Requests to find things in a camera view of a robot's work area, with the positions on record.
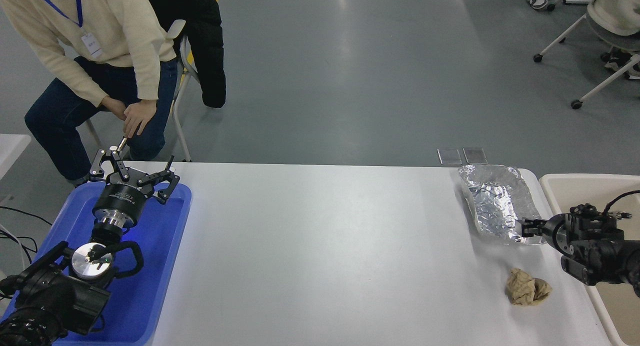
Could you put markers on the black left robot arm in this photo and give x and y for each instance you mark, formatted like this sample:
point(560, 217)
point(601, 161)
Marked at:
point(55, 296)

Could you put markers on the white rolling office chair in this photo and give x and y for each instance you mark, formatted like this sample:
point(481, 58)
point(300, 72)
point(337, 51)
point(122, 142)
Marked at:
point(560, 37)

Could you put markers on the blue plastic tray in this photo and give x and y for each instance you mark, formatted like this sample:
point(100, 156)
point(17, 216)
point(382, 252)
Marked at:
point(155, 266)

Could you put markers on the small silver metal knob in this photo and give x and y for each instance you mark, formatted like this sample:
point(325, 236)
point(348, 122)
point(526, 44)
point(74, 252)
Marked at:
point(122, 143)

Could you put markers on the person's right hand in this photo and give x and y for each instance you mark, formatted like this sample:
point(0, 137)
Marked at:
point(116, 106)

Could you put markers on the person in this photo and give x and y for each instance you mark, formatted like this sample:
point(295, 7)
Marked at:
point(115, 31)

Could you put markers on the person's left hand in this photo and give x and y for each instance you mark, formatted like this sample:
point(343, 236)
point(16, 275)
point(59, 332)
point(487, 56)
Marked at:
point(140, 116)

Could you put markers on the grey and white sneaker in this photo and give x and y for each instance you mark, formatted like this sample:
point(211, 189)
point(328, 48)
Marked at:
point(536, 0)

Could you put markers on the black and white sneaker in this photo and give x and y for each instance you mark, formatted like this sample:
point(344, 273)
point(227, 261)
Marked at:
point(635, 71)
point(617, 61)

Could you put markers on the crumpled tan paper ball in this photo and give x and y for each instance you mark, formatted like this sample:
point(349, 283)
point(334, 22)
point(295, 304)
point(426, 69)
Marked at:
point(525, 287)

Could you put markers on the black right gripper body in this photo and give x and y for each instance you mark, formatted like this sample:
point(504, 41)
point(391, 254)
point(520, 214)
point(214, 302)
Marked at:
point(551, 233)

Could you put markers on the foil plate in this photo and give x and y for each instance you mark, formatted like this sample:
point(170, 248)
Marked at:
point(497, 201)

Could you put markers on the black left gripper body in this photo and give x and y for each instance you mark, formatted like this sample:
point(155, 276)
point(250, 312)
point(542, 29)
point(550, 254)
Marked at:
point(121, 198)

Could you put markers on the clear floor plate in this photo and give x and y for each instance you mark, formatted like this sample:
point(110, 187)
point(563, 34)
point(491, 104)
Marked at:
point(449, 156)
point(475, 155)

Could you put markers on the large pale dustbin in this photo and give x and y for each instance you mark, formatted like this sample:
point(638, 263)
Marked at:
point(575, 191)

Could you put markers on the black jacket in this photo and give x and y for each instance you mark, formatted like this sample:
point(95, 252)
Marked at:
point(205, 46)

